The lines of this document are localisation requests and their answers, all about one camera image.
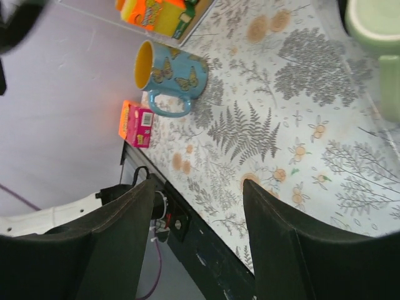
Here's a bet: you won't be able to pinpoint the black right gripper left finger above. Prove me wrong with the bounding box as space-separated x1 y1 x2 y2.
1 180 154 299

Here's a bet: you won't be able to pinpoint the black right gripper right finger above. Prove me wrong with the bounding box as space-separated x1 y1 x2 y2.
243 180 399 299

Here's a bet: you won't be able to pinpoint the blue butterfly mug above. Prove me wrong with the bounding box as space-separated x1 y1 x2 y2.
134 40 209 118

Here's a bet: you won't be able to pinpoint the green mug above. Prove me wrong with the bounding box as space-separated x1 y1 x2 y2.
345 0 399 122

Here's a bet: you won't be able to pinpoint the orange pink candy box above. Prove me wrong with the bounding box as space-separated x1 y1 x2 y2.
118 100 154 148

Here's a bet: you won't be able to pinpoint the floral table mat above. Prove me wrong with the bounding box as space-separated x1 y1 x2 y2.
145 1 399 268

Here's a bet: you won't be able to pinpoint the colourful sponge packs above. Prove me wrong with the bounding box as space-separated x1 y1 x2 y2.
115 0 197 39

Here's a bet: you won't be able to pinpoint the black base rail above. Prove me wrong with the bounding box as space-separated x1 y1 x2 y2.
121 142 257 299

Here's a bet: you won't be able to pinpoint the white wire wooden shelf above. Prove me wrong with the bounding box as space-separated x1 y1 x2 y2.
54 0 216 46

